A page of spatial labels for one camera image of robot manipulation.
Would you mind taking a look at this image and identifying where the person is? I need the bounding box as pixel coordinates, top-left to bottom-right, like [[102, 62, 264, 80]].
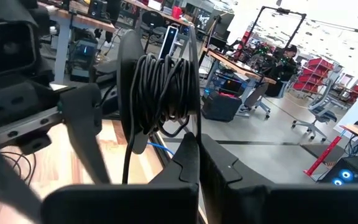
[[241, 44, 300, 113]]

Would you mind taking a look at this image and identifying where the white tower fan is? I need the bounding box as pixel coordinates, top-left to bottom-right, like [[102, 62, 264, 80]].
[[158, 24, 180, 60]]

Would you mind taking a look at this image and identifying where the thin blue data cable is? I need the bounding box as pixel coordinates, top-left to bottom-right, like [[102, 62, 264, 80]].
[[147, 141, 176, 157]]

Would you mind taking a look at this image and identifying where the long black cord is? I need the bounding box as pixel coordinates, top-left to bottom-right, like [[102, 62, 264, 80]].
[[0, 52, 199, 206]]

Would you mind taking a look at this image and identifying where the black computer with blue lights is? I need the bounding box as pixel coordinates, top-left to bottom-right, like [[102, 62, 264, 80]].
[[318, 155, 358, 187]]

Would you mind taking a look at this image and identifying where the black office chair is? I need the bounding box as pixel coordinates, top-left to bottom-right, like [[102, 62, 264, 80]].
[[139, 10, 167, 54]]

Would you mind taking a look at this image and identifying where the red stand leg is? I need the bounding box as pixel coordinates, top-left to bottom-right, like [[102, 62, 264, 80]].
[[303, 134, 344, 177]]

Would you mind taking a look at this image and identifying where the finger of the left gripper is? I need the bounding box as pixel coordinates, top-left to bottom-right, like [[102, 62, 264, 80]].
[[0, 129, 45, 224], [58, 82, 112, 185]]

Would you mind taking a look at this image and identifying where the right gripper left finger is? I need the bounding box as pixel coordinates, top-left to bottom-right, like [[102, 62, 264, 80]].
[[147, 133, 201, 188]]

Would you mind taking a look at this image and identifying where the black plastic spool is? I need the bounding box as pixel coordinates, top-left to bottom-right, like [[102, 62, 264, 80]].
[[116, 25, 203, 156]]

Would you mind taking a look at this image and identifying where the black gantry frame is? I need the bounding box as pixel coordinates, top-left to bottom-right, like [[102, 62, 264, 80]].
[[234, 5, 308, 60]]

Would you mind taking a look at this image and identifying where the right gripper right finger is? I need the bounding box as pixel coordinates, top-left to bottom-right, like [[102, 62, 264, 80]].
[[200, 134, 275, 224]]

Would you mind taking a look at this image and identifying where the long ceiling light bar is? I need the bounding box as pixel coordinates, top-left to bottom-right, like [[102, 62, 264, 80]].
[[305, 17, 358, 34]]

